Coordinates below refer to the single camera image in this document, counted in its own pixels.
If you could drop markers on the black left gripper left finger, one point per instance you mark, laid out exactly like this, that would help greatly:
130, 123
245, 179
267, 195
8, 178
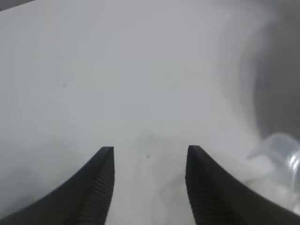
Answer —
70, 206

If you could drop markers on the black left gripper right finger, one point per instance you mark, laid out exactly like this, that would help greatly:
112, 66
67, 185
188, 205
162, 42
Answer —
222, 201

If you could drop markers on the clear plastic measuring cup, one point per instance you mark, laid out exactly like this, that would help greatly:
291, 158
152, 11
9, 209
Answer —
281, 145

